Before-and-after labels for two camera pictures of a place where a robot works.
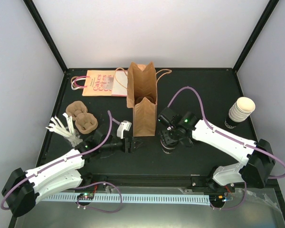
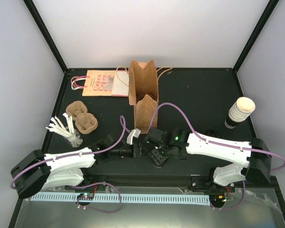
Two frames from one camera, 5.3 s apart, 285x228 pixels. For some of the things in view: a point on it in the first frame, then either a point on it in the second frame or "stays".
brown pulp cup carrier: x=85 y=123 stays
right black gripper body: x=173 y=137 -> x=163 y=148
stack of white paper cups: x=242 y=109 stays
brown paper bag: x=141 y=95 stays
